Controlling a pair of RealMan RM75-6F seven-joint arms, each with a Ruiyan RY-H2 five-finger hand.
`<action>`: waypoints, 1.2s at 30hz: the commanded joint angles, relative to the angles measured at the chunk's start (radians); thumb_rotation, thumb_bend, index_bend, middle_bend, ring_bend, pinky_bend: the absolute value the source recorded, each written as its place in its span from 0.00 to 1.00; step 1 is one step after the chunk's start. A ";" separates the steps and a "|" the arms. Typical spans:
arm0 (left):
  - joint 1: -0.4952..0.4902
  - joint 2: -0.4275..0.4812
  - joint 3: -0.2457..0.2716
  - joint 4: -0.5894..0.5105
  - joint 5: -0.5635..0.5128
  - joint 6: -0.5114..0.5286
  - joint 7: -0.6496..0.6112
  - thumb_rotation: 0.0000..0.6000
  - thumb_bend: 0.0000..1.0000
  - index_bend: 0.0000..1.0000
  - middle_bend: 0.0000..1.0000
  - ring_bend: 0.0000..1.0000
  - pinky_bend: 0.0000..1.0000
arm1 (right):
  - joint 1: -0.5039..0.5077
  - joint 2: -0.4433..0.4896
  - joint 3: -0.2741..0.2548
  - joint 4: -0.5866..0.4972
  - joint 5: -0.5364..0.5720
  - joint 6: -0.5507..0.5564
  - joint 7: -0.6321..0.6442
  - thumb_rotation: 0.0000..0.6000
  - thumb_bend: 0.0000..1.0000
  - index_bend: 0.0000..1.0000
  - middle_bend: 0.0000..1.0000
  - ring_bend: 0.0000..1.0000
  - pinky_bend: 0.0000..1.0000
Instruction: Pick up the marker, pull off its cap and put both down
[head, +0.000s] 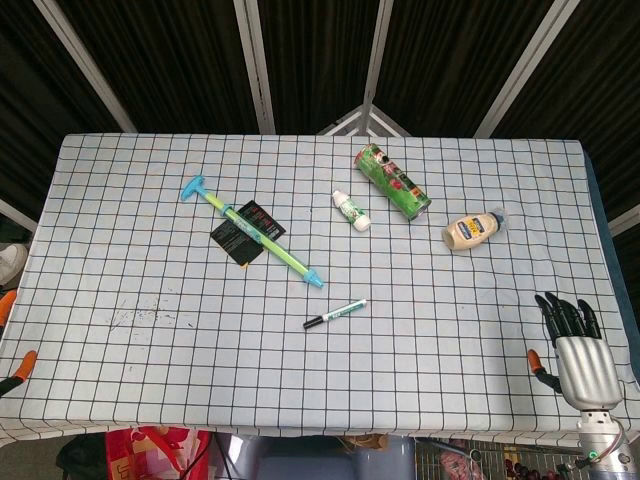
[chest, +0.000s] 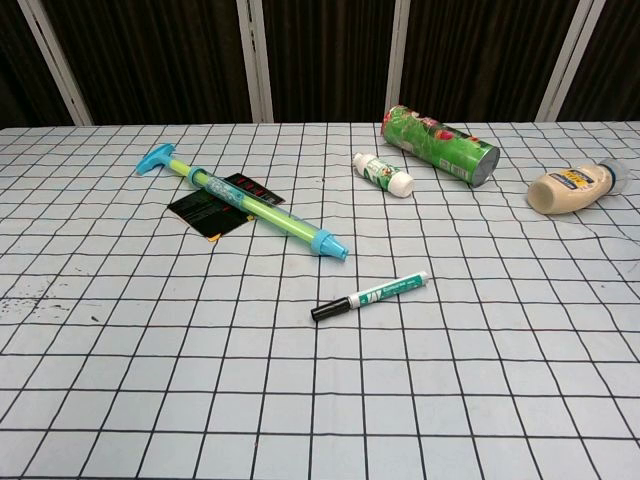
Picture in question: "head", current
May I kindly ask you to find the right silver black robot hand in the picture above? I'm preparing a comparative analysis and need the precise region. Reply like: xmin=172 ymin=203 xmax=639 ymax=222
xmin=527 ymin=292 xmax=624 ymax=412

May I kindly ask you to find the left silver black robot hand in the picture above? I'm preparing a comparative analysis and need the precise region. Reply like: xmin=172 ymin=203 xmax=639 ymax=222
xmin=0 ymin=291 xmax=39 ymax=399

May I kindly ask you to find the white marker with green label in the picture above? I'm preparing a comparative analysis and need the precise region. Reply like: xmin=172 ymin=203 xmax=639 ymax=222
xmin=319 ymin=298 xmax=369 ymax=324

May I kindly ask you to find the white shoe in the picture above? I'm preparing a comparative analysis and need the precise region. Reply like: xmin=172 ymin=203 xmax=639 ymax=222
xmin=0 ymin=243 xmax=29 ymax=287

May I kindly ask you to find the dark blue table cover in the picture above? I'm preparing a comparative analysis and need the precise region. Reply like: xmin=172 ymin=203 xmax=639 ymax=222
xmin=582 ymin=144 xmax=640 ymax=386

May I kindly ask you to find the red patterned bag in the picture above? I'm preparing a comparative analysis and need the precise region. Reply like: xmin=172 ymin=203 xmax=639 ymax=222
xmin=104 ymin=425 xmax=214 ymax=480

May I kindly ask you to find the white checkered tablecloth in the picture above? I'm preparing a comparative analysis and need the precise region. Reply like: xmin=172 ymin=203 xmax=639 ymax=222
xmin=0 ymin=132 xmax=640 ymax=447

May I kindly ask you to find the mayonnaise squeeze bottle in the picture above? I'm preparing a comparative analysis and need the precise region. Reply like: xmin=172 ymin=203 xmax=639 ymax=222
xmin=442 ymin=207 xmax=509 ymax=255

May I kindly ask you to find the black printed card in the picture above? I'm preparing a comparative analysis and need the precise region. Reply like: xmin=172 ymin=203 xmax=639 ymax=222
xmin=210 ymin=199 xmax=287 ymax=267

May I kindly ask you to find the green blue water pump toy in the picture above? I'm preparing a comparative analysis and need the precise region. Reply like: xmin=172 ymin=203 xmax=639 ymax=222
xmin=180 ymin=174 xmax=325 ymax=290

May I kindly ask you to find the green printed cylinder can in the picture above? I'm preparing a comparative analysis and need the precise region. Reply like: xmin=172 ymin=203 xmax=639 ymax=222
xmin=354 ymin=143 xmax=432 ymax=222

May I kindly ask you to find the small white green bottle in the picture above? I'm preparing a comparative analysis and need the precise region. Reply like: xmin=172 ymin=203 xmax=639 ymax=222
xmin=332 ymin=190 xmax=371 ymax=233

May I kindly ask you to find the blue-grey plastic stool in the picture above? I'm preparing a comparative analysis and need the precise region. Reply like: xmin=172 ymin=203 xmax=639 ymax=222
xmin=217 ymin=432 xmax=416 ymax=480

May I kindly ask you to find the wire mesh basket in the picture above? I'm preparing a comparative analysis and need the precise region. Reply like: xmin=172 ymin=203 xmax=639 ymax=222
xmin=414 ymin=437 xmax=591 ymax=480

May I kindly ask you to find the black partition with white frame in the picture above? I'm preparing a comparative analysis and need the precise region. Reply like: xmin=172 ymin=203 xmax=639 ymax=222
xmin=0 ymin=0 xmax=640 ymax=236

